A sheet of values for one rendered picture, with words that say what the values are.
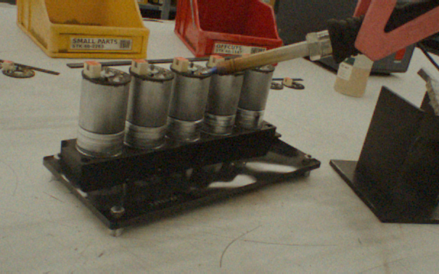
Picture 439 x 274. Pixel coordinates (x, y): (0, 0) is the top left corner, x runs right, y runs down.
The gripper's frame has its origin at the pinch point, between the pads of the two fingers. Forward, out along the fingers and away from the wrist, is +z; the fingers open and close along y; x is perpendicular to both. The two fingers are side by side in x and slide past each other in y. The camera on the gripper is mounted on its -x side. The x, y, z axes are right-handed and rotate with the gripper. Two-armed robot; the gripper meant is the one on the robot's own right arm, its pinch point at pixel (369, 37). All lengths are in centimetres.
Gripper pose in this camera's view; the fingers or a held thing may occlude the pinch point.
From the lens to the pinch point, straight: 29.9
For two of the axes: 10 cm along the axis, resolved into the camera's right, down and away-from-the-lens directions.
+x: 7.9, 5.8, 2.0
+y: -0.5, 3.9, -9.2
